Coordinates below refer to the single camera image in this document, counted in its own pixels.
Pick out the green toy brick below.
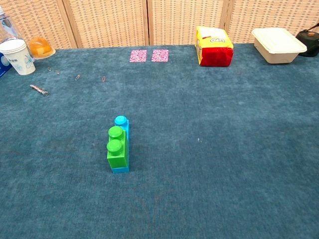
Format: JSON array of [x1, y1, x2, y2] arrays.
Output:
[[106, 125, 130, 168]]

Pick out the blue cardboard box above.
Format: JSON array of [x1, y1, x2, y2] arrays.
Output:
[[0, 55, 12, 79]]

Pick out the black device with orange mark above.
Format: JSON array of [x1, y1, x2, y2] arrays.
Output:
[[295, 23, 319, 57]]

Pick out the cream lidded food container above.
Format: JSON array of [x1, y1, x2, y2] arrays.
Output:
[[251, 27, 308, 64]]

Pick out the blue toy brick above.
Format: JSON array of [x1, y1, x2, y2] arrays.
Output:
[[111, 116, 131, 174]]

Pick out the teal fuzzy tablecloth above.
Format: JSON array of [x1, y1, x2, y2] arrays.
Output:
[[0, 43, 319, 239]]

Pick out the woven wooden folding screen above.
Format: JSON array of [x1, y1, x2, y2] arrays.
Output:
[[0, 0, 319, 50]]

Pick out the stacked white paper cups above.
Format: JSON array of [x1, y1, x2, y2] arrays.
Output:
[[0, 38, 36, 76]]

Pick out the crumpled silver foil wrapper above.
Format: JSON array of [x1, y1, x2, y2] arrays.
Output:
[[29, 84, 49, 97]]

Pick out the clear plastic water bottle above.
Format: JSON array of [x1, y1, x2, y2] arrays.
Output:
[[0, 5, 19, 44]]

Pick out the yellow red snack package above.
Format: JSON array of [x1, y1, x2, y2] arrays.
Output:
[[195, 25, 235, 67]]

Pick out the orange jelly cup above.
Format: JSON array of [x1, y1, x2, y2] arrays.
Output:
[[27, 36, 56, 60]]

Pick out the pink patterned card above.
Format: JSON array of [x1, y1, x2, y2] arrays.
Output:
[[129, 49, 148, 63], [151, 49, 169, 63]]

